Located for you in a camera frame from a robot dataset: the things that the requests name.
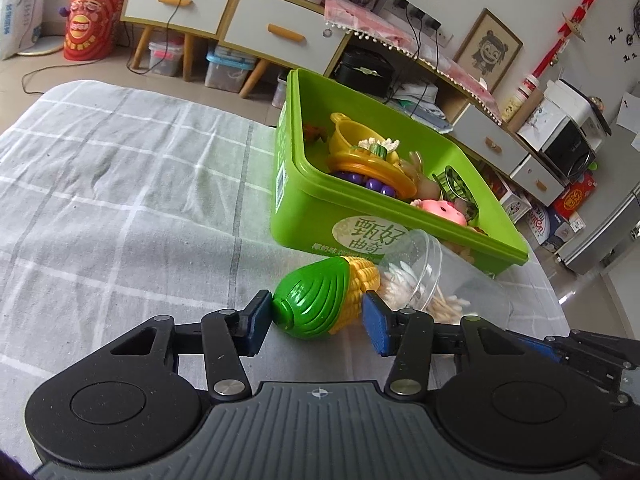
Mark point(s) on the orange toy pumpkin slice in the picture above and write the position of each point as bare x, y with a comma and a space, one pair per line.
370, 165

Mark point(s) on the black hair claw clip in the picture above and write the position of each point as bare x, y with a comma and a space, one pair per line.
450, 185

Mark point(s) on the orange toy figurine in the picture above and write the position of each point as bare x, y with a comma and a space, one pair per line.
315, 132

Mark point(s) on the long wooden console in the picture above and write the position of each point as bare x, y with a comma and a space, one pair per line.
457, 102

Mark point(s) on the yellow toy colander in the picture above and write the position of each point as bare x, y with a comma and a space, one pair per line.
350, 140

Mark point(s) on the black case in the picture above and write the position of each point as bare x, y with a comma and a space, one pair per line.
360, 67

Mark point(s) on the green plastic box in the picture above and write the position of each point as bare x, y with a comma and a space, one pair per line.
300, 200

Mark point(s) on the grey checked cloth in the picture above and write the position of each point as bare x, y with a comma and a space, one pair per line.
125, 185

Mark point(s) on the black microwave oven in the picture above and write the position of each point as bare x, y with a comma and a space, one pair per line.
565, 150

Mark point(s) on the white toy crate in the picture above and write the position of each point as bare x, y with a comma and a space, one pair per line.
515, 205

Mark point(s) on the folded light clothes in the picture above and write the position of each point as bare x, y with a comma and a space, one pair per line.
420, 105

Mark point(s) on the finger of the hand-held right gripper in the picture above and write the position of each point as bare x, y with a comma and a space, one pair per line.
537, 349

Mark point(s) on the clear cotton swab jar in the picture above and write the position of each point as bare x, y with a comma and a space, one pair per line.
420, 260

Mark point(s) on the purple toy grapes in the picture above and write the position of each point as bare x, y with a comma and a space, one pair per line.
372, 183

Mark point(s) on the clear storage box red lid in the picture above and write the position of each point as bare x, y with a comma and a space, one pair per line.
167, 60

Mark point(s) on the brown translucent toy figure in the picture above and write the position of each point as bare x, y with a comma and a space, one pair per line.
425, 187

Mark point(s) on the wooden cabinet on legs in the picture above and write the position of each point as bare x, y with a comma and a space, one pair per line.
231, 10

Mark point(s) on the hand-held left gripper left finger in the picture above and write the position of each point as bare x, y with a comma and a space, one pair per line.
257, 322

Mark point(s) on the red hanging ornament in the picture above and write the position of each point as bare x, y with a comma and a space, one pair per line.
575, 15

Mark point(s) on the pink lace cloth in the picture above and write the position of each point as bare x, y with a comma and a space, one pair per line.
360, 15

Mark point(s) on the red printed barrel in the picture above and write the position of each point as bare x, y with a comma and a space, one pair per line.
92, 25

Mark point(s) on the round white floor base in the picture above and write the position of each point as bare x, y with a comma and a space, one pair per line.
45, 45

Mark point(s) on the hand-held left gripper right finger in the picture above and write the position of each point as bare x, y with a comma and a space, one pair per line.
375, 325

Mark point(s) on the grey refrigerator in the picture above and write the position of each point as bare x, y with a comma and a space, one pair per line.
605, 240

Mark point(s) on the toy corn cob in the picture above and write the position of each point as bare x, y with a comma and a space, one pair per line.
310, 300

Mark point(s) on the white shopping bag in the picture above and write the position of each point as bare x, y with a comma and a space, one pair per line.
20, 15

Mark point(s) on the framed cartoon picture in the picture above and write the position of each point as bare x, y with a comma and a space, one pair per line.
490, 52

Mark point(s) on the beige starfish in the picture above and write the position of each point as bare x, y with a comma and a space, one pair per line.
372, 142

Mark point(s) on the clear storage box blue lid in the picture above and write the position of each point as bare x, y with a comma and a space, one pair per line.
227, 72

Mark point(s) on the white printed carton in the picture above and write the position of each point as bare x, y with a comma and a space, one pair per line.
540, 225

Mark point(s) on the red printed carton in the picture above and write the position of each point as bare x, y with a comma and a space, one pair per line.
575, 200

